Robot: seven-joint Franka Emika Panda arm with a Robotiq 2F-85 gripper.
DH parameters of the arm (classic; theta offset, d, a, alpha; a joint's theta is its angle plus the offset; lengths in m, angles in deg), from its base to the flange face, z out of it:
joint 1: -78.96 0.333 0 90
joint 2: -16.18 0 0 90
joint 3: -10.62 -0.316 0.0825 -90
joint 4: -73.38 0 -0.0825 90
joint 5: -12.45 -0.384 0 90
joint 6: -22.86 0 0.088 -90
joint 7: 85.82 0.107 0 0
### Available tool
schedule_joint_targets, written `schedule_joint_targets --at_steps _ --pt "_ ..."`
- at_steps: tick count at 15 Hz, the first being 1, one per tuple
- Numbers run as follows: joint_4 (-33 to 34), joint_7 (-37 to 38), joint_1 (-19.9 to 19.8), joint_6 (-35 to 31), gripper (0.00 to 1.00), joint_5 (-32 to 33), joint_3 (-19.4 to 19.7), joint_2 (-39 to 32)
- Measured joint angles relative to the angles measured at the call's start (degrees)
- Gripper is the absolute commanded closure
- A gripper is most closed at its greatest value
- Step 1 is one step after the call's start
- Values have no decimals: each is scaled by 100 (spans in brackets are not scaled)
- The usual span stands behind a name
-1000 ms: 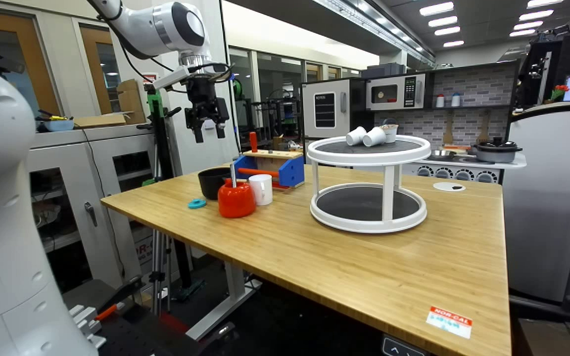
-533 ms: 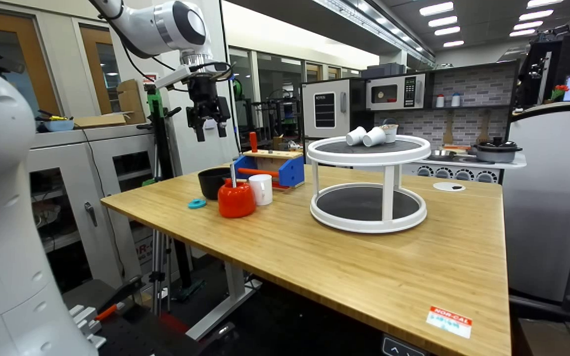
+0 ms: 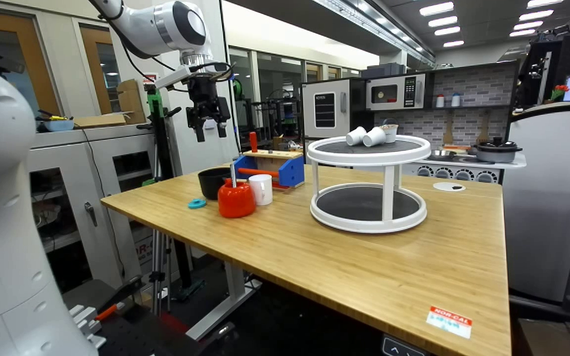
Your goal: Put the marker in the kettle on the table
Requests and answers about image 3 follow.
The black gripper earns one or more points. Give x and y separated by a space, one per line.
206 99

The grey marker pen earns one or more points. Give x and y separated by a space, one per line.
234 172

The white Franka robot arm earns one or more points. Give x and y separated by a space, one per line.
167 25

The red kettle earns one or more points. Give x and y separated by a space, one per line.
236 199

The red toy peg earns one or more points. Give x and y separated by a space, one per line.
254 140

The black tripod stand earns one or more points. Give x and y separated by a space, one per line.
163 150

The black mug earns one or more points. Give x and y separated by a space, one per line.
210 182

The teal round lid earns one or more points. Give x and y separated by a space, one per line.
196 203

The white plastic cup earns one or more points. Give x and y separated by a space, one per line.
262 190

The blue wooden toy workbench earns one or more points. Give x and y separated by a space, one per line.
291 172

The flat cardboard box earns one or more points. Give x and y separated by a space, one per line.
103 118

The white toy kitchen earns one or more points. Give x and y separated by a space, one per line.
325 108

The grey storage cabinet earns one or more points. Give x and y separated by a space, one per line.
99 197

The small white cup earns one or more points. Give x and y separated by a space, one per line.
374 136
355 136

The white two-tier turntable stand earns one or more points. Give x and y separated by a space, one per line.
366 152

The black toy pot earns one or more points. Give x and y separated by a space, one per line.
495 152

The red white sticker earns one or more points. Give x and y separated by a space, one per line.
450 320

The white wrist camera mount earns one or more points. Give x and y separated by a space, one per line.
178 75

